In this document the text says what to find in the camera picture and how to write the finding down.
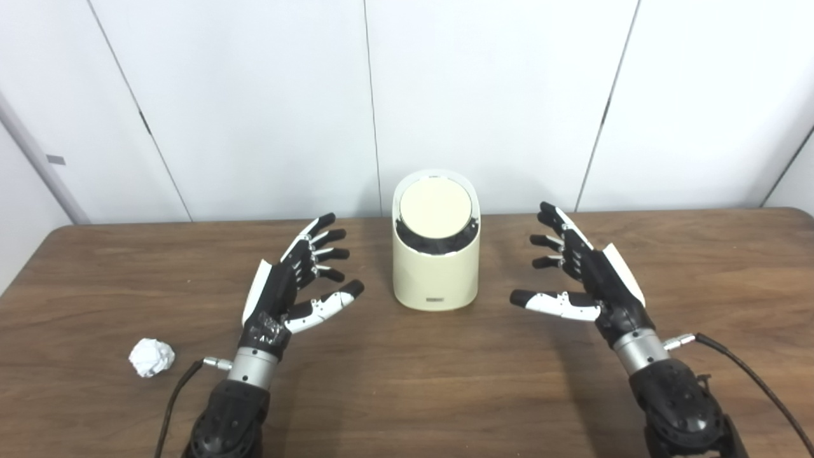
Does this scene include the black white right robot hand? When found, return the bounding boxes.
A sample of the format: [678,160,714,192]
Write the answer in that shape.
[510,202,656,349]

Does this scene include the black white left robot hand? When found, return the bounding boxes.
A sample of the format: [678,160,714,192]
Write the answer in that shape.
[238,213,365,360]

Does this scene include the white paper ball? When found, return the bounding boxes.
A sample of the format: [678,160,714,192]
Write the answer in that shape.
[128,338,176,378]

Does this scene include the cream-colored bin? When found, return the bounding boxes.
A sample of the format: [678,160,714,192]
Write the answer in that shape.
[392,169,481,312]

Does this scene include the round cream bin lid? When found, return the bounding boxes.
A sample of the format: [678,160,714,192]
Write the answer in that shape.
[399,177,473,232]

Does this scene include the black bin liner bag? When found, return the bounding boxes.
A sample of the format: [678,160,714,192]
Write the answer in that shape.
[396,216,479,256]

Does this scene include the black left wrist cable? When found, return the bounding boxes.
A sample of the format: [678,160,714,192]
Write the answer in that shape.
[155,357,233,458]

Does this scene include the gray wall corner post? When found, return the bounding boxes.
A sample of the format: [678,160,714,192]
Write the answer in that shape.
[0,92,91,225]

